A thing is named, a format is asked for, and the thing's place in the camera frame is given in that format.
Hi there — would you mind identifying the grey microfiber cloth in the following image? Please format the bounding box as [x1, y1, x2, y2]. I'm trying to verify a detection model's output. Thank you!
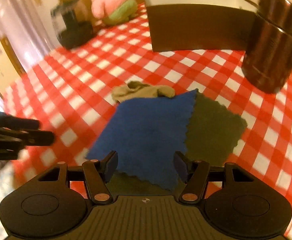
[107, 92, 247, 196]

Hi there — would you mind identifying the dark brown cylindrical canister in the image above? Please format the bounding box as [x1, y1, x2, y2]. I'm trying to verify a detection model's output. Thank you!
[242, 0, 292, 94]

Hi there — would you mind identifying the blue microfiber cloth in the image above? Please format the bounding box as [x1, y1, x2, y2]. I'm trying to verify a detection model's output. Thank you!
[86, 89, 198, 190]

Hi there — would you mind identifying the black glass jar grinder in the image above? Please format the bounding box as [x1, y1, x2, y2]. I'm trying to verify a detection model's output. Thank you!
[50, 0, 94, 50]

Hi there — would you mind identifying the brown open storage box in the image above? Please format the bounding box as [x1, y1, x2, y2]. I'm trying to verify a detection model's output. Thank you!
[145, 0, 257, 52]

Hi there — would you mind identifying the purple sheer curtain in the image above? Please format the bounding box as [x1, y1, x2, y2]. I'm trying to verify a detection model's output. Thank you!
[0, 0, 61, 75]

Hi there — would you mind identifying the white wooden chair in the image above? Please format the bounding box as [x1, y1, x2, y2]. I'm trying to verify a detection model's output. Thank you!
[0, 35, 25, 99]

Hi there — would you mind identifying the red white checkered tablecloth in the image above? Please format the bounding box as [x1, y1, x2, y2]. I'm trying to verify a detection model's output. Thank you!
[1, 2, 292, 233]

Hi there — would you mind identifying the beige sock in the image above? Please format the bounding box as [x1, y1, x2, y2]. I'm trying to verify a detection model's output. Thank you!
[111, 81, 175, 103]

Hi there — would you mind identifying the pink starfish plush toy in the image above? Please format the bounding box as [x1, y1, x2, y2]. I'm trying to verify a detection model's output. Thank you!
[91, 0, 138, 26]

